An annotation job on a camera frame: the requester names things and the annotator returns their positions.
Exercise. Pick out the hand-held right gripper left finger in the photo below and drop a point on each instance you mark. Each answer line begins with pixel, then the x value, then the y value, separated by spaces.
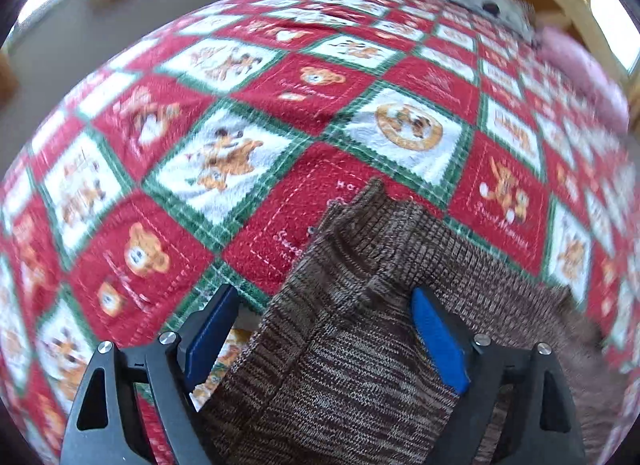
pixel 210 340

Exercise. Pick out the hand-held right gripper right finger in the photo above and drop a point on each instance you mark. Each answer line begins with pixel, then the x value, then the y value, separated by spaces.
pixel 440 335

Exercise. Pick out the brown knitted sweater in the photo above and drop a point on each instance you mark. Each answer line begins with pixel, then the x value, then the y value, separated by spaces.
pixel 350 370

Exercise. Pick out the red checkered printed blanket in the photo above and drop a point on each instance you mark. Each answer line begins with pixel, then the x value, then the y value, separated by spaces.
pixel 250 90

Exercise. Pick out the pink pillow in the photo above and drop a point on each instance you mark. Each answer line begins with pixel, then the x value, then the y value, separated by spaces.
pixel 582 67

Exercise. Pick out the window behind the headboard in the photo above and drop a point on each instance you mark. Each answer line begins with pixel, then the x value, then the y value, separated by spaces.
pixel 612 20

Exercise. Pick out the side window with metal frame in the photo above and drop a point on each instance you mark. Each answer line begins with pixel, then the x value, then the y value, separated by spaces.
pixel 47 7

